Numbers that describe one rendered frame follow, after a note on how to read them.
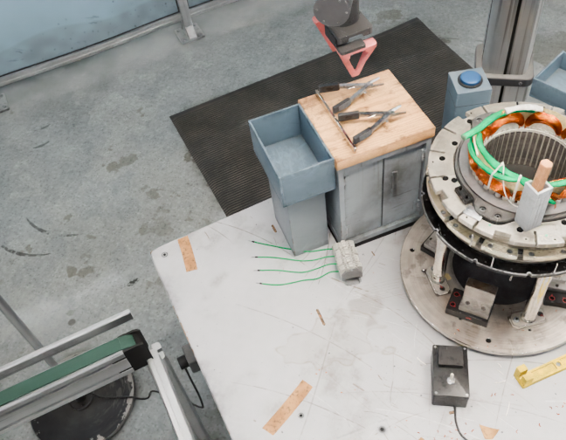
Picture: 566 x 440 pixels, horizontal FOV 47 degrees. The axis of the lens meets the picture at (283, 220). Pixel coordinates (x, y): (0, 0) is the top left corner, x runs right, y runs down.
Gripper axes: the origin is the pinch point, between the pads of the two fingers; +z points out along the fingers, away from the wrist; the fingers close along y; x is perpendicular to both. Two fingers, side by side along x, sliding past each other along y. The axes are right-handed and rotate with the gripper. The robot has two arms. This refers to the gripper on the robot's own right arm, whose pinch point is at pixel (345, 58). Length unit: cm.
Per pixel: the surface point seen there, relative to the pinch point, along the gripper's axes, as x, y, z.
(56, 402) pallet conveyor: -76, 17, 46
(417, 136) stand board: 7.5, 14.2, 11.1
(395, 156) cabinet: 3.5, 13.2, 15.4
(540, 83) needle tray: 34.8, 12.6, 11.5
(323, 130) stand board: -7.5, 5.4, 9.9
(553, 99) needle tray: 36.1, 15.7, 13.9
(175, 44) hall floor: -11, -187, 119
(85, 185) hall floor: -71, -113, 116
